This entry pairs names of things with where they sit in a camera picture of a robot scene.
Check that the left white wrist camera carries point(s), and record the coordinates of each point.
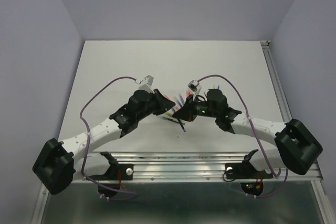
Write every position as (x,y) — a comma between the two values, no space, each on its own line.
(145,83)

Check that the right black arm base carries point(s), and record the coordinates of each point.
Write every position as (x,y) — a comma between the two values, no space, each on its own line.
(245,170)

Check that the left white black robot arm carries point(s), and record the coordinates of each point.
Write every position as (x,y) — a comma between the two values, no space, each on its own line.
(55,164)

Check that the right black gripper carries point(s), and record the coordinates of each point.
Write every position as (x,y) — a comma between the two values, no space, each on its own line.
(187,112)

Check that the green tipped black pen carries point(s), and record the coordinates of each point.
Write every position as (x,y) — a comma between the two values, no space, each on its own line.
(170,119)

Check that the right side aluminium rail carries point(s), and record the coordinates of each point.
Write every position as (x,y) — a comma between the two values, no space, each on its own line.
(280,95)

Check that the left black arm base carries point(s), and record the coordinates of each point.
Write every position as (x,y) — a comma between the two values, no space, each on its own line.
(109,177)

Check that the aluminium rail frame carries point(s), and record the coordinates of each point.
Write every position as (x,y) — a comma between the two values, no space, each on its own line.
(188,188)

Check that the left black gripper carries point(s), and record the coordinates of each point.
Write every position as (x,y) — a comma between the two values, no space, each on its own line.
(163,104)

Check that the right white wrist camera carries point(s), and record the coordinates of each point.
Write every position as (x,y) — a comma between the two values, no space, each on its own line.
(194,88)

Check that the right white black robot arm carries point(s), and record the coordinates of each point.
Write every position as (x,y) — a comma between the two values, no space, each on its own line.
(294,147)

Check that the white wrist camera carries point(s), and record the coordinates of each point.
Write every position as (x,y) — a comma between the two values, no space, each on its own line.
(194,88)
(145,83)

